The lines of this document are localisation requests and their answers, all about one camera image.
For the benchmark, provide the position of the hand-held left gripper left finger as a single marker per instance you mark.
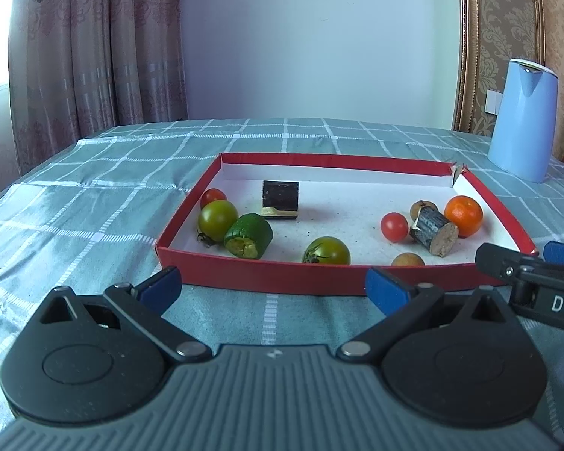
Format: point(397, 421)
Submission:
point(162, 286)

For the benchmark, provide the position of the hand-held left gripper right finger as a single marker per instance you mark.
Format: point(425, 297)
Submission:
point(385, 289)

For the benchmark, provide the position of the brown longan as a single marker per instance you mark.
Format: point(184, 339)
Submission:
point(407, 260)
point(423, 206)

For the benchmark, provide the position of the red cherry tomato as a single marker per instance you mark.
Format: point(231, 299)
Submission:
point(213, 196)
point(394, 226)

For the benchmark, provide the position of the green tomato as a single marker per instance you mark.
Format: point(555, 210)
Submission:
point(325, 251)
point(217, 218)

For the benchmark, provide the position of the grey bark log piece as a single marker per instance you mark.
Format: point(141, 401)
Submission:
point(433, 232)

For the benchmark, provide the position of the red cardboard box tray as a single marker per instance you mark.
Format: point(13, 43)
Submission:
point(338, 206)

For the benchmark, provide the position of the black cube block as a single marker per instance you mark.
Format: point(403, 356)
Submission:
point(280, 198)

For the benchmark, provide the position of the orange tangerine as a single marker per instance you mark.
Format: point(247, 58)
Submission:
point(463, 216)

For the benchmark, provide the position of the green cucumber piece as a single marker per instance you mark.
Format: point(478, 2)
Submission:
point(248, 236)

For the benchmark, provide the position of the teal checked tablecloth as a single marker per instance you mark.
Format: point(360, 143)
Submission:
point(98, 197)

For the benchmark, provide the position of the light blue kettle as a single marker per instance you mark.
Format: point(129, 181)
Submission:
point(524, 127)

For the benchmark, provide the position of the gold framed wallpaper panel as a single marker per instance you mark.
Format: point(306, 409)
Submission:
point(498, 23)

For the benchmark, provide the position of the brown patterned curtain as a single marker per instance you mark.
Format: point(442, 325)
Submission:
point(98, 42)

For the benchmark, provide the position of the white wall socket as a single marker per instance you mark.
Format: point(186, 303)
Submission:
point(492, 101)

